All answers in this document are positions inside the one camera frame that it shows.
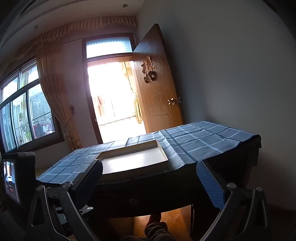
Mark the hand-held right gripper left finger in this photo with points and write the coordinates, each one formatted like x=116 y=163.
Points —
x=90 y=180

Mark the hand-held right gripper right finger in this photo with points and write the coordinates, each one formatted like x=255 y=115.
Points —
x=209 y=183

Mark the shallow cardboard tray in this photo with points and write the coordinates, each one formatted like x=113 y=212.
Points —
x=134 y=162

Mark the blue checked tablecloth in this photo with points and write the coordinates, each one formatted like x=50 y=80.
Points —
x=203 y=141

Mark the hanging laundry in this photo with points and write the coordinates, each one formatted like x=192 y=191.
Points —
x=42 y=127

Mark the dark wooden desk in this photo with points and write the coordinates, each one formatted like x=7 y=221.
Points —
x=148 y=179

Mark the dark framed window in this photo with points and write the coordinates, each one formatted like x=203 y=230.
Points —
x=23 y=111

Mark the curtain tieback hook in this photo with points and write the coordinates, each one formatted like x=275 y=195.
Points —
x=72 y=109

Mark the yellow hanging cloth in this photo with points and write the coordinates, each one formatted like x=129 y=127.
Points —
x=138 y=111

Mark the brown wooden door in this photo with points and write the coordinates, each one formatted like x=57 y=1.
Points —
x=159 y=111

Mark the beige curtain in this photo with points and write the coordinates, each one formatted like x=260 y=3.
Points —
x=53 y=88

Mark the brass door knob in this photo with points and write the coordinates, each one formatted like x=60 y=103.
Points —
x=171 y=101

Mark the gold door ornament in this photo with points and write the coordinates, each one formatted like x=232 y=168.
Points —
x=148 y=69

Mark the frosted transom window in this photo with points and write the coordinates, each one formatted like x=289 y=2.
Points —
x=108 y=45

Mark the beige curtain valance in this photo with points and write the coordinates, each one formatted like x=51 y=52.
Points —
x=92 y=26

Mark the dark wooden door frame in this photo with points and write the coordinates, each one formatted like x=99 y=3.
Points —
x=93 y=104

